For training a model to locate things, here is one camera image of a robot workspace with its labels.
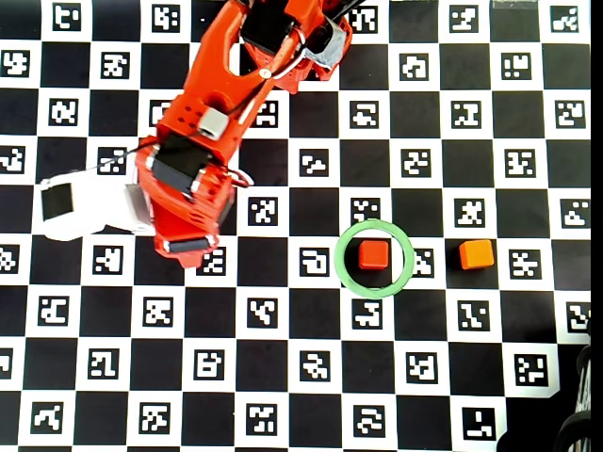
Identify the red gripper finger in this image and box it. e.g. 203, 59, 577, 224
153, 234, 220, 270

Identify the red cube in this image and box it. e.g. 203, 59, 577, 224
357, 239, 392, 271

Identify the green ring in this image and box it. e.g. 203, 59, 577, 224
333, 218, 416, 300

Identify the grey tape wrap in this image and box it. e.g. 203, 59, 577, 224
304, 21, 352, 67

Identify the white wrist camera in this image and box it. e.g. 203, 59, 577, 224
32, 168, 157, 243

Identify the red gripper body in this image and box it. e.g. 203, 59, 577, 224
134, 133, 242, 244

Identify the white square wrist module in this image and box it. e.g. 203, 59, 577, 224
197, 107, 231, 141

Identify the checkerboard marker mat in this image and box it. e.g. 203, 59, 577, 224
0, 0, 593, 452

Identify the orange cube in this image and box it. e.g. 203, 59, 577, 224
458, 238, 497, 271

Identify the red robot base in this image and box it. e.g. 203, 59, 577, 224
239, 0, 355, 96

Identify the black flexible stand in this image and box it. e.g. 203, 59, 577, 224
555, 319, 603, 452

